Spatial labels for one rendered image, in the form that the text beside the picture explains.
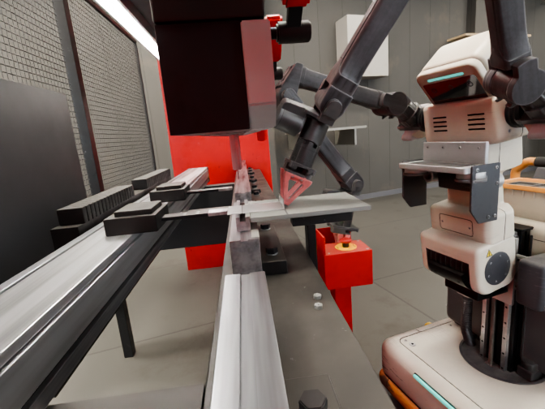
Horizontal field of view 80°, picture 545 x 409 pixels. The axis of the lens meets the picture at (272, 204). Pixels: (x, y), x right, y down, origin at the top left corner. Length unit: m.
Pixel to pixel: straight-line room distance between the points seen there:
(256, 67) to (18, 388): 0.39
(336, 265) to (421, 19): 5.59
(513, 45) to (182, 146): 2.49
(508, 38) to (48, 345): 0.94
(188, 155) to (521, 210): 2.37
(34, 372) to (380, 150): 5.47
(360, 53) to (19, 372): 0.72
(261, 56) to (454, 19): 6.62
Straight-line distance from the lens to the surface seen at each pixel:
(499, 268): 1.20
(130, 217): 0.76
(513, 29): 0.89
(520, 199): 1.42
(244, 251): 0.66
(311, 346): 0.50
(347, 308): 1.25
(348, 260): 1.09
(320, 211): 0.71
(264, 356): 0.33
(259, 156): 2.92
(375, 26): 0.75
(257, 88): 0.27
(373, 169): 5.62
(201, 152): 2.94
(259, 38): 0.27
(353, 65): 0.75
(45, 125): 1.09
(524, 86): 0.91
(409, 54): 6.12
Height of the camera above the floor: 1.17
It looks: 12 degrees down
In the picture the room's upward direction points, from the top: 5 degrees counter-clockwise
